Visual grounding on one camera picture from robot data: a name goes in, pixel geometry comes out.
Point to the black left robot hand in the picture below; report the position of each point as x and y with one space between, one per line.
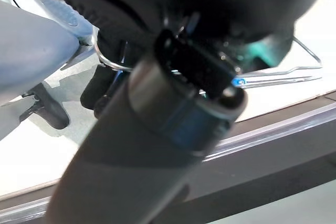
147 155

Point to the blue plastic shopping basket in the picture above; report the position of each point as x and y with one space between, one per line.
262 48

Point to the black deep shelf board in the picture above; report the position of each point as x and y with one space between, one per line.
275 161

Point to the grey robot body and legs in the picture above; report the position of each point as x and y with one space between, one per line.
31 56

